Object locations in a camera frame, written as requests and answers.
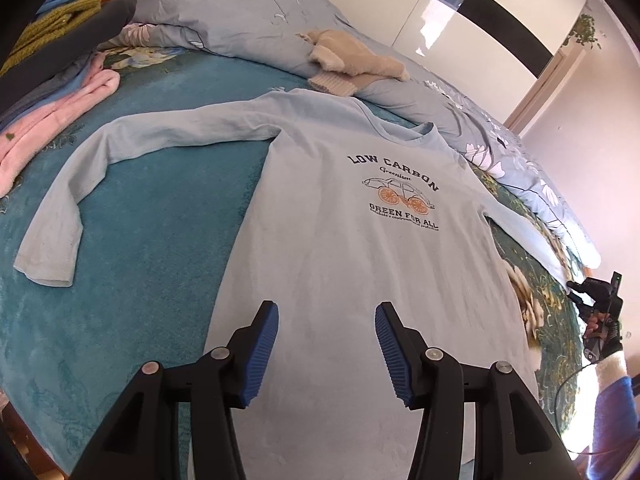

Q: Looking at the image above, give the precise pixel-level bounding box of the person's right hand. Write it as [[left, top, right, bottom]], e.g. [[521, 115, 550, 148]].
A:
[[582, 312, 624, 361]]

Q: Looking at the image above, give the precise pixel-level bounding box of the blue-grey floral duvet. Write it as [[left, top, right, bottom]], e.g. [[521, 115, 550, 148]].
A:
[[97, 0, 602, 269]]

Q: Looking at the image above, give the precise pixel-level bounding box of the thin black cable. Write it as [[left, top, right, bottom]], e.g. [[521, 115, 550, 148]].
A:
[[552, 360, 621, 457]]

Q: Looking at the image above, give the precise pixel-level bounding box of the green knitted garment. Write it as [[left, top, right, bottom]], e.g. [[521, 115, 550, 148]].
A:
[[0, 0, 109, 74]]

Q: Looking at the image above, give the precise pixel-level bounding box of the grey-blue garment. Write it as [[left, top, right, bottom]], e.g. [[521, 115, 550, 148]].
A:
[[0, 55, 97, 132]]

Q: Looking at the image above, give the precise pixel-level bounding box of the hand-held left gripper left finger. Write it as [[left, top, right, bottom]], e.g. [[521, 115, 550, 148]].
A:
[[70, 301, 279, 480]]

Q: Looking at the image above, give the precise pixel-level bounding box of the green wall plant decoration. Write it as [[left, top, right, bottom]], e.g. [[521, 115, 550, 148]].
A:
[[572, 12, 604, 51]]

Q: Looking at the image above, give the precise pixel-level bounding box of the beige fluffy garment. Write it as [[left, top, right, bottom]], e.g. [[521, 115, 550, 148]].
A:
[[297, 27, 412, 97]]

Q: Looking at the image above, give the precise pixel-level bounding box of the person's right forearm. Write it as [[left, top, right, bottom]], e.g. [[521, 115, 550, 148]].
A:
[[584, 349, 640, 480]]

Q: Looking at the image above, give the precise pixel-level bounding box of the white glossy wardrobe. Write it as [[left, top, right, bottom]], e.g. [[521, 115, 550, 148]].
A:
[[265, 0, 589, 127]]

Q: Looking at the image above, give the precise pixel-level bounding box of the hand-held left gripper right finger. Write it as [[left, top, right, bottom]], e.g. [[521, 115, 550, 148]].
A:
[[374, 301, 584, 480]]

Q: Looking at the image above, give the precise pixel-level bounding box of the teal bed blanket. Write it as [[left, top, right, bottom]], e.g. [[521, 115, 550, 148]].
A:
[[0, 47, 597, 480]]

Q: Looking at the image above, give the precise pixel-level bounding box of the pink fluffy garment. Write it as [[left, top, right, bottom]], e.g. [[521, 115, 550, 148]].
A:
[[0, 52, 121, 199]]

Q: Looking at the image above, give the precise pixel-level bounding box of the light blue long-sleeve shirt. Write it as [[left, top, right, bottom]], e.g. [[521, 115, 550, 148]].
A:
[[14, 87, 582, 480]]

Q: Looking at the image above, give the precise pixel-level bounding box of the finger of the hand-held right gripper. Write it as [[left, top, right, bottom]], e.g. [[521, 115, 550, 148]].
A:
[[566, 280, 592, 307]]

